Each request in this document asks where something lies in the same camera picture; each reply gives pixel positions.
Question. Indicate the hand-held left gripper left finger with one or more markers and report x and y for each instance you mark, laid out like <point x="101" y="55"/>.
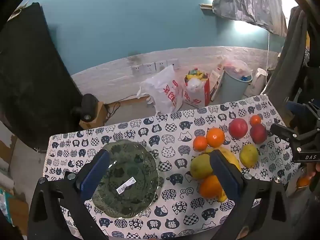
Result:
<point x="96" y="173"/>

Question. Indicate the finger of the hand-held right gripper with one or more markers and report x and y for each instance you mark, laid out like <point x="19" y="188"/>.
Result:
<point x="297" y="107"/>
<point x="285" y="131"/>

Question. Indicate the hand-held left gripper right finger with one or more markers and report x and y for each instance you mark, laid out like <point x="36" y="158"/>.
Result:
<point x="225" y="177"/>

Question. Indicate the orange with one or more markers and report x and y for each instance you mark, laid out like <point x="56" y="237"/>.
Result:
<point x="210" y="186"/>
<point x="215" y="137"/>

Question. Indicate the small red apple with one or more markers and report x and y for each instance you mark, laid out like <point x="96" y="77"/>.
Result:
<point x="258" y="134"/>

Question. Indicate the green-yellow mango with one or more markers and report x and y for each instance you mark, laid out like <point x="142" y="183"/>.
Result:
<point x="200" y="166"/>

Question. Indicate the green glass bowl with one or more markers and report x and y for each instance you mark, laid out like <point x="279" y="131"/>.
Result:
<point x="125" y="160"/>

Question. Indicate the yellow-green lemon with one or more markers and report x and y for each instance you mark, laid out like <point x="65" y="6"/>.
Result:
<point x="248" y="155"/>

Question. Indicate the small tangerine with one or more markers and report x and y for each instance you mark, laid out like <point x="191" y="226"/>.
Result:
<point x="200" y="144"/>
<point x="255" y="120"/>

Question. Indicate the large red apple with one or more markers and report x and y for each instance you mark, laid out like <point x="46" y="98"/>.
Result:
<point x="238" y="128"/>

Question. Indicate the person's right hand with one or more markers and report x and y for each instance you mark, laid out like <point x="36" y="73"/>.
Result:
<point x="314" y="177"/>

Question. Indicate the white kettle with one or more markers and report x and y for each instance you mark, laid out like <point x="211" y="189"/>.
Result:
<point x="258" y="80"/>

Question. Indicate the hanging grey garment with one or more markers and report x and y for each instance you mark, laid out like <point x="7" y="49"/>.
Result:
<point x="290" y="55"/>

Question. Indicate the small cardboard box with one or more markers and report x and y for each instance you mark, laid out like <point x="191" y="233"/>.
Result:
<point x="98" y="117"/>

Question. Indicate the blue-grey trash bin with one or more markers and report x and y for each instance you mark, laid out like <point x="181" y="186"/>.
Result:
<point x="232" y="90"/>

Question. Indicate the black round device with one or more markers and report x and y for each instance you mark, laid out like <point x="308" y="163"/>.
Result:
<point x="87" y="105"/>

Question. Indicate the cat print tablecloth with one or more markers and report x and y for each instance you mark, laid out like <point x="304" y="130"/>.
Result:
<point x="170" y="130"/>

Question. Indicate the white cardboard carton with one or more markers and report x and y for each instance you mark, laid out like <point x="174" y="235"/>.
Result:
<point x="216" y="80"/>

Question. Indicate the red paper bag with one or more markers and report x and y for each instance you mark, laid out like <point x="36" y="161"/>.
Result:
<point x="197" y="95"/>

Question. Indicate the brown cardboard box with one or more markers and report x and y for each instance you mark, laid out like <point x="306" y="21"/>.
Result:
<point x="17" y="212"/>

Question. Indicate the white plastic bag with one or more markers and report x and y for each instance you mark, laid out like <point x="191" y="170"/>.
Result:
<point x="162" y="90"/>

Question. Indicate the black cloth backdrop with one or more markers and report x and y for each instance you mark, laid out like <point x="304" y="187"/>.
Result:
<point x="32" y="80"/>

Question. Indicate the grey plastic sheet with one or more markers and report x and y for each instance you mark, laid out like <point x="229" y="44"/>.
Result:
<point x="247" y="0"/>

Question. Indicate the wooden ledge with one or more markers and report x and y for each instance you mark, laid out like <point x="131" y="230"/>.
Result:
<point x="206" y="8"/>

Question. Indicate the white wall socket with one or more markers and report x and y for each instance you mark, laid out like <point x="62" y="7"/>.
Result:
<point x="160" y="65"/>
<point x="173" y="63"/>
<point x="148" y="67"/>
<point x="137" y="69"/>

